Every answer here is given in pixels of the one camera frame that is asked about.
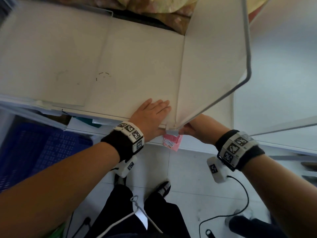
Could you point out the blue plastic crate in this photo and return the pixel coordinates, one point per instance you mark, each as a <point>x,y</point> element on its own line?
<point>37,151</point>

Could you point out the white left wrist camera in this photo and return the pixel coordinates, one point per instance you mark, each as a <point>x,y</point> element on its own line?
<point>125,167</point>

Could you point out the person's right hand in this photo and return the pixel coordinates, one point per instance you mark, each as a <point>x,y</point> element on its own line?
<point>205,130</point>

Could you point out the white metal shelf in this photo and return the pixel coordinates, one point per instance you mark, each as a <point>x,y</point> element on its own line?
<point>138,71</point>

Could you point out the white sneaker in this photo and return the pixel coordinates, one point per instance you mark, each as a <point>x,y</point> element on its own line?
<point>234,216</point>

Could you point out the person's left hand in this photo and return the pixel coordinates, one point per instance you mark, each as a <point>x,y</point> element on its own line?
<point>148,118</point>

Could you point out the person's black trousers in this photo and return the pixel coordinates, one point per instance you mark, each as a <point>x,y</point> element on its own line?
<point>116,215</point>

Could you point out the green packet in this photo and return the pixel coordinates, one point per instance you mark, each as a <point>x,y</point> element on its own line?
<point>85,120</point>

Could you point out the person's right forearm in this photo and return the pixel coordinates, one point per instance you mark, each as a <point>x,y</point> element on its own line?
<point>284,193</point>

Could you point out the person's left forearm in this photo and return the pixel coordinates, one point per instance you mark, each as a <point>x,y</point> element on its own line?
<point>54,188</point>

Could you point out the dark blue trouser leg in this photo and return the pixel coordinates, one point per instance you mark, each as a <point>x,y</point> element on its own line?
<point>252,228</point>

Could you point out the yellow patterned curtain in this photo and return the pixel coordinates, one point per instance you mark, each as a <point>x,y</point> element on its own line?
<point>161,4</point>

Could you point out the black left wrist band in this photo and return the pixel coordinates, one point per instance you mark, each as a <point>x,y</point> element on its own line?
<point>121,143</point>

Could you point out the black right wrist band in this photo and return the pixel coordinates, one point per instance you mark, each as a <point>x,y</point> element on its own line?
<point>237,148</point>

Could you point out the pink packet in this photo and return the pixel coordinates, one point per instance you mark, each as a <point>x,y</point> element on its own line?
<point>172,143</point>

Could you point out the black wrist band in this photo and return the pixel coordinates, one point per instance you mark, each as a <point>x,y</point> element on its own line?
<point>121,143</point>
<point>237,148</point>

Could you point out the black and white shoe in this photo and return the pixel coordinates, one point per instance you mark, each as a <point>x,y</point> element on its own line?
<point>164,189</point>
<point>120,180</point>

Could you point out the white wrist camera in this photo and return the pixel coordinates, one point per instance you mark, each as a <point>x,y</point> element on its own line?
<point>125,167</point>
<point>216,171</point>

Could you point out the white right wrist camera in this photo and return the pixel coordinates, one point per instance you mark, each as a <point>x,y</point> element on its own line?
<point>216,171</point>

